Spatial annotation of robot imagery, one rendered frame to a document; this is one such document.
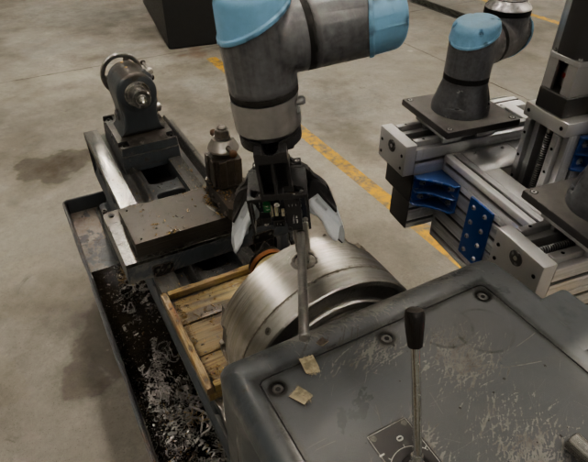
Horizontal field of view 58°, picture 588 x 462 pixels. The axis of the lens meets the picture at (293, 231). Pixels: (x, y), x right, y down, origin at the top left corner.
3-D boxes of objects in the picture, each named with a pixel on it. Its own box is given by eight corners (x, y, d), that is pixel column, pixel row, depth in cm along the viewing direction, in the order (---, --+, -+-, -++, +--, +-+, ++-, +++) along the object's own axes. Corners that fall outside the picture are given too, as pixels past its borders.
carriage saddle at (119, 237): (296, 231, 148) (296, 214, 145) (130, 286, 131) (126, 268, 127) (250, 181, 169) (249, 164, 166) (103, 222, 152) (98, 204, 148)
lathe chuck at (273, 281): (401, 356, 104) (405, 236, 83) (257, 436, 94) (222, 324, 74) (373, 325, 110) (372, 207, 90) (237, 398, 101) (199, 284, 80)
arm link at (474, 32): (433, 71, 137) (442, 17, 129) (463, 59, 144) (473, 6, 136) (473, 85, 130) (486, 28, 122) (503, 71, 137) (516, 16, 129)
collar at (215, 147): (244, 151, 133) (243, 140, 131) (214, 159, 130) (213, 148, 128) (231, 137, 138) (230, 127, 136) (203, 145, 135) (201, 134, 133)
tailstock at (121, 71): (183, 157, 182) (171, 74, 164) (125, 171, 175) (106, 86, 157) (157, 122, 203) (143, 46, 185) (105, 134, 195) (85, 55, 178)
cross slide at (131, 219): (292, 211, 146) (292, 197, 143) (137, 258, 130) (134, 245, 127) (264, 181, 158) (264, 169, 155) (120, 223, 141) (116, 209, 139)
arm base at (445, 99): (466, 93, 150) (473, 59, 144) (501, 115, 139) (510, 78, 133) (420, 101, 146) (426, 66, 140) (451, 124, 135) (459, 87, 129)
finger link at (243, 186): (222, 218, 70) (252, 170, 65) (223, 211, 71) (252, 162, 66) (254, 231, 72) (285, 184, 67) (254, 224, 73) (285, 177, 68)
